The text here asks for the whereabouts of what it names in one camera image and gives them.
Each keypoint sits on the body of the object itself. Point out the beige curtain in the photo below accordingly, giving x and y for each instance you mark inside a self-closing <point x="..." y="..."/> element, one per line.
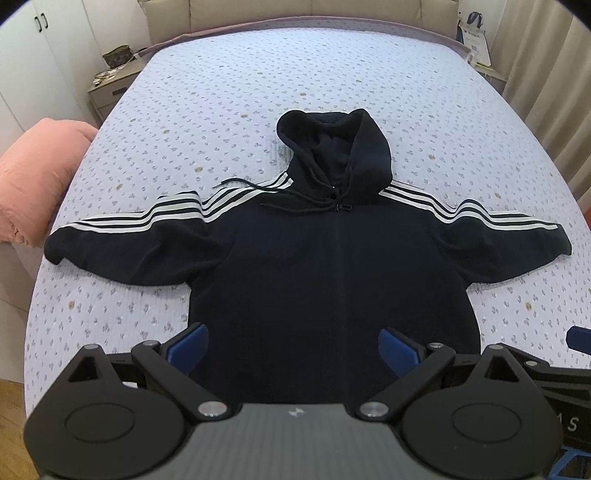
<point x="543" y="51"/>

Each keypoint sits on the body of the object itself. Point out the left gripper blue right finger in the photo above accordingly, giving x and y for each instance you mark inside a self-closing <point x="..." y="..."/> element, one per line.
<point x="400" y="353"/>

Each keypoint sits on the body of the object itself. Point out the white paper bag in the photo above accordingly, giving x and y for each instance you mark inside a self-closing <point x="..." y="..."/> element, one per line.
<point x="471" y="33"/>

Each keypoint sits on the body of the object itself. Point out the brown patterned pouch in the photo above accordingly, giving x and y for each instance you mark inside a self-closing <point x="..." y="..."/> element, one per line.
<point x="118" y="56"/>

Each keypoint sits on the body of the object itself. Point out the floral white bed cover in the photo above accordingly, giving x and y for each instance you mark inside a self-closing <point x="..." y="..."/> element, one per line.
<point x="205" y="111"/>

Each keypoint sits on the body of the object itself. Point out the black hoodie with white stripes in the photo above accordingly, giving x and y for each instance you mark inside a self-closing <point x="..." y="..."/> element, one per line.
<point x="295" y="278"/>

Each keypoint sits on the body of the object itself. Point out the white wardrobe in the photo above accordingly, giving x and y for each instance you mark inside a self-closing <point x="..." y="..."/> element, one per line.
<point x="50" y="53"/>

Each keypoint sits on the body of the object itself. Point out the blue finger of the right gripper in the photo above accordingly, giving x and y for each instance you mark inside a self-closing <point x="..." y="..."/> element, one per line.
<point x="579" y="339"/>

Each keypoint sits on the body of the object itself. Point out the beige padded headboard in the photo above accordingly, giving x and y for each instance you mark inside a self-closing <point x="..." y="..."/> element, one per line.
<point x="169" y="19"/>

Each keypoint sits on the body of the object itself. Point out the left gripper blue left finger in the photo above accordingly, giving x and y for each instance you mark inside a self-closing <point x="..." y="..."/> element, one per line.
<point x="185" y="350"/>

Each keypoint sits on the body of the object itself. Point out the grey bedside table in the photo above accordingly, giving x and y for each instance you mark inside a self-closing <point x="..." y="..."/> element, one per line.
<point x="105" y="95"/>

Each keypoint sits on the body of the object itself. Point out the pink pillow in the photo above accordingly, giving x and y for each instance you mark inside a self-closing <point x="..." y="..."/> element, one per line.
<point x="36" y="172"/>

